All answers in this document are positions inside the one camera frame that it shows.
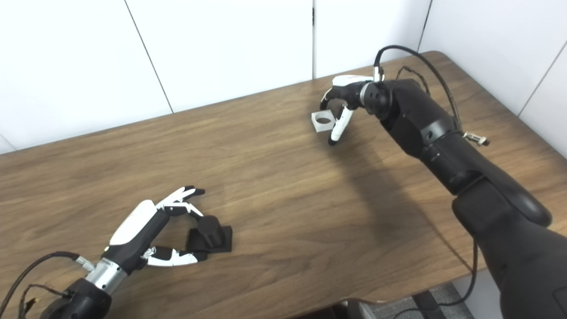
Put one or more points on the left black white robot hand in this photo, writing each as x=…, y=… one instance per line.
x=137, y=230

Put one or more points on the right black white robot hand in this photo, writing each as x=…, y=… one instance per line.
x=347, y=91

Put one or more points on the white square piece with hole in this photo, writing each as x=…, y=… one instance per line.
x=316, y=124

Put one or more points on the black peg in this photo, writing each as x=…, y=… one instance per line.
x=212, y=237

